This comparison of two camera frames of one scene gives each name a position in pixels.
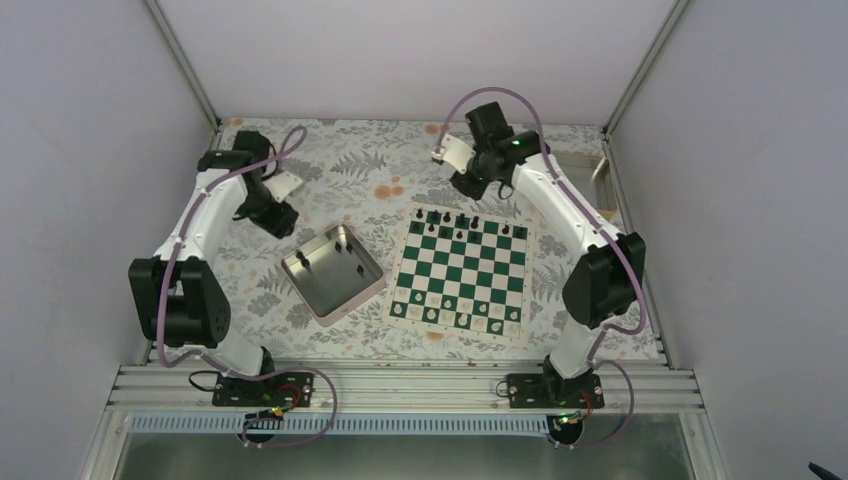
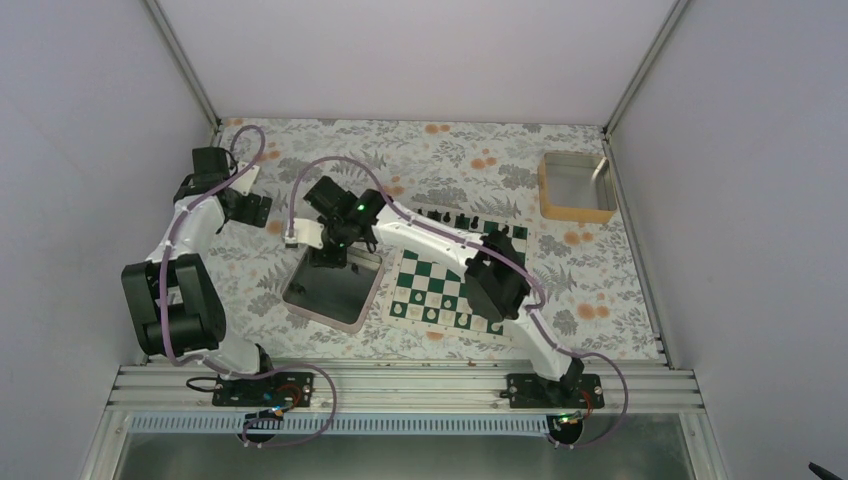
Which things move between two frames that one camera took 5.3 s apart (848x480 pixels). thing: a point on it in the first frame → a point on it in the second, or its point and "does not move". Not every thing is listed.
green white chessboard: (463, 273) does not move
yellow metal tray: (590, 174) does not move
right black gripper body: (476, 189) → (337, 259)
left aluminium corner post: (187, 69) does not move
